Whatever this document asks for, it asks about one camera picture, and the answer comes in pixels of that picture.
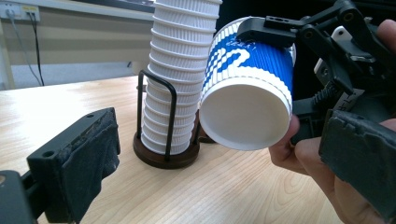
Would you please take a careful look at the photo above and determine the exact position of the blue white ribbed paper cup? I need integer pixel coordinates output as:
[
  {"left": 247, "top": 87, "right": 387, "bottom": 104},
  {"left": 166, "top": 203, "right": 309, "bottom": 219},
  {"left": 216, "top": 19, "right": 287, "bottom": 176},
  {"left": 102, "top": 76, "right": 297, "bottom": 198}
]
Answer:
[{"left": 198, "top": 16, "right": 297, "bottom": 152}]

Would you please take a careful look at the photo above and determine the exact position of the grey cable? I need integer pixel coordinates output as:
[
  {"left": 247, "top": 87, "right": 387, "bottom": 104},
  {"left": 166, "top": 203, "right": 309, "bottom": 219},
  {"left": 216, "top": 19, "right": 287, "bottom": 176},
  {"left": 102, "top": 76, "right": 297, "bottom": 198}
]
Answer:
[{"left": 6, "top": 8, "right": 44, "bottom": 87}]

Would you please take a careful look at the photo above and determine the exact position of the white wall socket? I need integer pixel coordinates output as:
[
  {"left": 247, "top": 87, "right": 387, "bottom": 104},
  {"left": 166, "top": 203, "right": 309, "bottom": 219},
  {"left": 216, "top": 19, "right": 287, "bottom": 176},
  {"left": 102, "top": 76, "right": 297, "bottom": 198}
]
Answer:
[{"left": 0, "top": 2, "right": 42, "bottom": 22}]

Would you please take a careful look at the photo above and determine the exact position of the stack of white ribbed cups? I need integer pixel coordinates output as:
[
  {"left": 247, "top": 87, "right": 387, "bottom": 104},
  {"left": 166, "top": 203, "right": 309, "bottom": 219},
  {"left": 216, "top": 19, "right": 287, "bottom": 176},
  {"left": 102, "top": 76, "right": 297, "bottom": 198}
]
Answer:
[{"left": 140, "top": 0, "right": 224, "bottom": 156}]

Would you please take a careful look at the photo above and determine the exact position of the brown cup holder black wire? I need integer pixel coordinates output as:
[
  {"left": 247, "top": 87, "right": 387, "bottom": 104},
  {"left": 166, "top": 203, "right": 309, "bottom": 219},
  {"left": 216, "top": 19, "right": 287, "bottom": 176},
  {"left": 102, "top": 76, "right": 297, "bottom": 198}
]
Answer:
[{"left": 133, "top": 69, "right": 202, "bottom": 170}]

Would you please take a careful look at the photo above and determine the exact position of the black cable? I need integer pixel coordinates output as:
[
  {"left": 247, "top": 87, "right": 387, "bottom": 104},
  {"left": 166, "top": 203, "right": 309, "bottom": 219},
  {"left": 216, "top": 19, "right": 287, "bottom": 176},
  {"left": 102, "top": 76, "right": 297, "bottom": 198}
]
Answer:
[{"left": 27, "top": 11, "right": 46, "bottom": 87}]

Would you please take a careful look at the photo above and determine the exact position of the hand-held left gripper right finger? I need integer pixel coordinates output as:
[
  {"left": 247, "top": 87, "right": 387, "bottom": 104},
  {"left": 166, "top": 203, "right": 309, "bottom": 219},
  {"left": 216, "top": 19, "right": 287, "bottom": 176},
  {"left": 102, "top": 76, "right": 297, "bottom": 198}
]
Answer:
[{"left": 318, "top": 109, "right": 396, "bottom": 224}]

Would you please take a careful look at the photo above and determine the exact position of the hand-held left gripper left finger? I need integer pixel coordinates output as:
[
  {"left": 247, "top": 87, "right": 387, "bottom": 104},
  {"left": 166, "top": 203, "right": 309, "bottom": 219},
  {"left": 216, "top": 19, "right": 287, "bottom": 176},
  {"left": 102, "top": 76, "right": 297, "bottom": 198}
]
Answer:
[{"left": 21, "top": 106, "right": 121, "bottom": 224}]

